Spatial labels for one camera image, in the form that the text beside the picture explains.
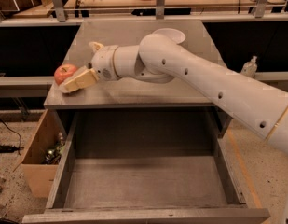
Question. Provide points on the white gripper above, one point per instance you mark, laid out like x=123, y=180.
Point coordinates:
x=102, y=63

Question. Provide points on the red apple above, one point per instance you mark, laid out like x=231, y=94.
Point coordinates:
x=63, y=72

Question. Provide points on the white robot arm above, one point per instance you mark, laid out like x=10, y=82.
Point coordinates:
x=160, y=58

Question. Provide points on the open grey top drawer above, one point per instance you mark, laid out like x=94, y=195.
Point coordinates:
x=146, y=167

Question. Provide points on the grey metal cabinet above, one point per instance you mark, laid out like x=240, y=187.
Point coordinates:
x=128, y=92

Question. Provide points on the white ceramic bowl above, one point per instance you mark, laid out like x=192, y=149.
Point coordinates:
x=176, y=35

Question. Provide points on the green bottles in box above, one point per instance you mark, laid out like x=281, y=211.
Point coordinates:
x=54, y=153

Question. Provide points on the cardboard box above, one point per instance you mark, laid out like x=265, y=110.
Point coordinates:
x=38, y=175

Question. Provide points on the clear sanitizer pump bottle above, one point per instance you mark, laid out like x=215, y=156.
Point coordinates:
x=249, y=69

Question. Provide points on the metal shelf rail frame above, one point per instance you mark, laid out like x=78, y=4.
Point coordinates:
x=75, y=11

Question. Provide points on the black power adapter with cable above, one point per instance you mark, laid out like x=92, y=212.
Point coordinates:
x=10, y=148

